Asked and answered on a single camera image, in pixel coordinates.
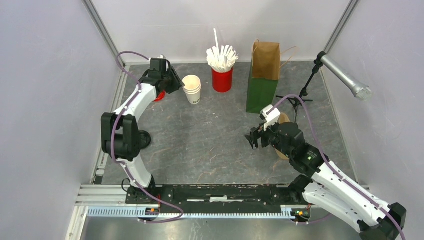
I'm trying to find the green and brown paper bag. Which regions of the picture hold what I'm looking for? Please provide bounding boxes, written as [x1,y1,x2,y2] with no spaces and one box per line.
[245,39,298,114]

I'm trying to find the stack of paper cups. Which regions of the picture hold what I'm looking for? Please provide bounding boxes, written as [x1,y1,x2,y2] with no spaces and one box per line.
[182,75,202,105]

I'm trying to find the bundle of white straws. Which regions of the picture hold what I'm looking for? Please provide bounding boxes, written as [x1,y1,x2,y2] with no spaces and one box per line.
[206,28,239,73]

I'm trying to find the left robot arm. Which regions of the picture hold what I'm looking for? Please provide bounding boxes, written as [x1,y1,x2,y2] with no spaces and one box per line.
[100,58,184,204]

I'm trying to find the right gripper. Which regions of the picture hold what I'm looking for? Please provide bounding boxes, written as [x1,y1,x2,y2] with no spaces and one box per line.
[244,118,293,159]

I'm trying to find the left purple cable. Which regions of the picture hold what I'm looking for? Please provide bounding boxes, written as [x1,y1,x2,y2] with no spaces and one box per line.
[110,50,185,225]

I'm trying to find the red plastic bracket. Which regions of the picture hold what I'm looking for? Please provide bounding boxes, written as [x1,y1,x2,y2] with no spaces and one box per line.
[154,91,166,102]

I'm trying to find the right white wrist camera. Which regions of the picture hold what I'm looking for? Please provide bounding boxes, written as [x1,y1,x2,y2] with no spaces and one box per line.
[260,104,281,131]

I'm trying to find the brown pulp cup carrier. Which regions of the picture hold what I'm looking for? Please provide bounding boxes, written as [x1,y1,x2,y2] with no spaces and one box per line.
[274,112,292,161]

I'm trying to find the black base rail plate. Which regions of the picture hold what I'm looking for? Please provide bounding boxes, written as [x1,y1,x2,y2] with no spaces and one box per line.
[125,184,307,215]

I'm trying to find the silver microphone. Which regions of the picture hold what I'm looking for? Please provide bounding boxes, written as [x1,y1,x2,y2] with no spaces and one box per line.
[317,51,373,101]

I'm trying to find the stack of black lids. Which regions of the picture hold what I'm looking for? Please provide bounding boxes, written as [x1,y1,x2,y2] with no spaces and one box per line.
[139,130,152,150]

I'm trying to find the red straw holder cup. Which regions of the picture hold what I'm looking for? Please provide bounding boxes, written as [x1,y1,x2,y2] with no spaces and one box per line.
[211,68,234,93]

